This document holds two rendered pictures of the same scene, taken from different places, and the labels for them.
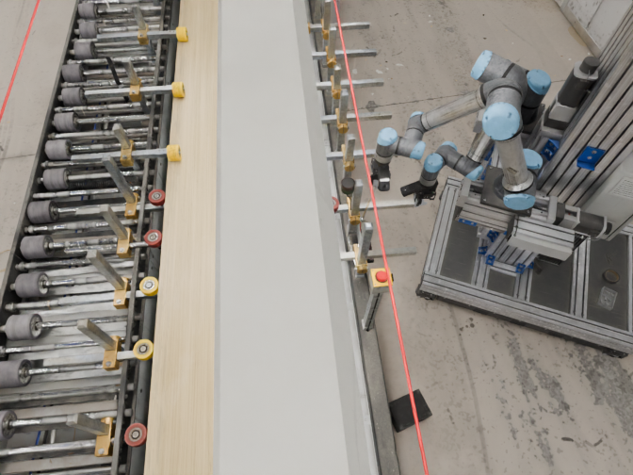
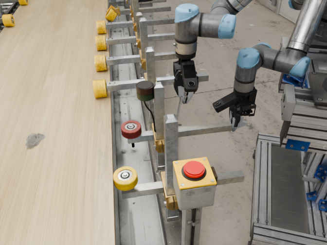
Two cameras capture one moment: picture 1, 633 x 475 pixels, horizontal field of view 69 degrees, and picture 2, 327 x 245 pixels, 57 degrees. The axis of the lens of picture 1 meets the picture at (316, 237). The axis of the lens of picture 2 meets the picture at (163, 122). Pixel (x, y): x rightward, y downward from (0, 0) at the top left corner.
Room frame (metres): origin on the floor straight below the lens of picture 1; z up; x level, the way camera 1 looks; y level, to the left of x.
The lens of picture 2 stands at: (0.33, -0.17, 1.65)
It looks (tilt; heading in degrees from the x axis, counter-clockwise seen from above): 39 degrees down; 359
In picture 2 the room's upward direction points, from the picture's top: 2 degrees counter-clockwise
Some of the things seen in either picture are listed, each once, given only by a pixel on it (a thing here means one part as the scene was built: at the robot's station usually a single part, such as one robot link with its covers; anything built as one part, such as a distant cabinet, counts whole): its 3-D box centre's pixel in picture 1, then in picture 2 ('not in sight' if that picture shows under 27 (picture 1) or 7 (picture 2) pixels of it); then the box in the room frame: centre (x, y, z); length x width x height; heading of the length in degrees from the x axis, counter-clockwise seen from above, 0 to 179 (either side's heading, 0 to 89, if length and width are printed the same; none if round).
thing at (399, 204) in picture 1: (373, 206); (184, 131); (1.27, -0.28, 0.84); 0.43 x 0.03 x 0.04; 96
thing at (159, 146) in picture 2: (352, 210); (159, 137); (1.24, -0.18, 0.85); 0.14 x 0.06 x 0.05; 6
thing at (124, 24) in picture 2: (333, 54); (139, 23); (2.25, -0.08, 0.95); 0.50 x 0.04 x 0.04; 96
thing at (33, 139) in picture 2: not in sight; (32, 138); (1.19, 0.30, 0.91); 0.09 x 0.07 x 0.02; 163
